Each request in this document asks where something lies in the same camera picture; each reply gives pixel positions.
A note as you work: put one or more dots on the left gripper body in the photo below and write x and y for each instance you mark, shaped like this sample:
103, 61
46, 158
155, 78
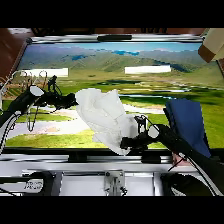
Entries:
68, 101

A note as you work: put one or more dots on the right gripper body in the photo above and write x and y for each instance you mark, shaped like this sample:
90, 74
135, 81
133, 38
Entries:
134, 142

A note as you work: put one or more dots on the white garment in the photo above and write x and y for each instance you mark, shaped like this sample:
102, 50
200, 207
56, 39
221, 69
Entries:
105, 115

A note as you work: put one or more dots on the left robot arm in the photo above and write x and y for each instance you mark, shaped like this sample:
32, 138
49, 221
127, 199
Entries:
20, 101

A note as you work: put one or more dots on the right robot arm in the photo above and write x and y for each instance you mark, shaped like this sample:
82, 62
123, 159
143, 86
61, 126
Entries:
180, 141

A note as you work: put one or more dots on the blue garment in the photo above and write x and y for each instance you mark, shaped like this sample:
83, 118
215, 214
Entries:
186, 121

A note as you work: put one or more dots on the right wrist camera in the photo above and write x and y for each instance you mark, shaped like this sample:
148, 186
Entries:
141, 122

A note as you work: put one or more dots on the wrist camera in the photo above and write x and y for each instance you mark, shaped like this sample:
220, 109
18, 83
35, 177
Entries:
52, 82
141, 122

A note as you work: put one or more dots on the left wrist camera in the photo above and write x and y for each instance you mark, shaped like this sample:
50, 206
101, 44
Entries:
52, 82

